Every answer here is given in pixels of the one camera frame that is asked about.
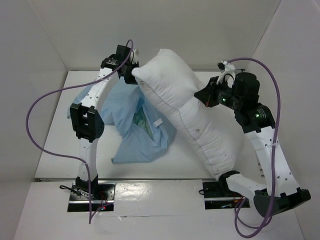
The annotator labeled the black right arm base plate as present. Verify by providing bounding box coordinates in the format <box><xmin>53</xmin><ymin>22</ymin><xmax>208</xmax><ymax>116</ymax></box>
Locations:
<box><xmin>198</xmin><ymin>181</ymin><xmax>244</xmax><ymax>210</ymax></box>

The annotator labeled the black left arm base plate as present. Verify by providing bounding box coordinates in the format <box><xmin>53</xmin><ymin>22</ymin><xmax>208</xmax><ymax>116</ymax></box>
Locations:
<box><xmin>60</xmin><ymin>183</ymin><xmax>116</xmax><ymax>213</ymax></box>

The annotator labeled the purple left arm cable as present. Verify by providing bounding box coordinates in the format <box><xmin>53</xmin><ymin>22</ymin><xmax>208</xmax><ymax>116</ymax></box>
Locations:
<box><xmin>25</xmin><ymin>39</ymin><xmax>134</xmax><ymax>225</ymax></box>

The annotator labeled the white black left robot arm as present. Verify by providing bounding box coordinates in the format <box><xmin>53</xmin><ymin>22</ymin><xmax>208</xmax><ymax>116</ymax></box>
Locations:
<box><xmin>69</xmin><ymin>45</ymin><xmax>139</xmax><ymax>200</ymax></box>

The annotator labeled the white pillow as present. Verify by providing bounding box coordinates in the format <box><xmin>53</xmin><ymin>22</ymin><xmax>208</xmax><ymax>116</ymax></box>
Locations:
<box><xmin>131</xmin><ymin>49</ymin><xmax>244</xmax><ymax>179</ymax></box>

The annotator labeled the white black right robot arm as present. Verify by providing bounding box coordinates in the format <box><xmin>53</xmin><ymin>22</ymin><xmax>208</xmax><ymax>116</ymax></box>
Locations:
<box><xmin>194</xmin><ymin>72</ymin><xmax>311</xmax><ymax>217</ymax></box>

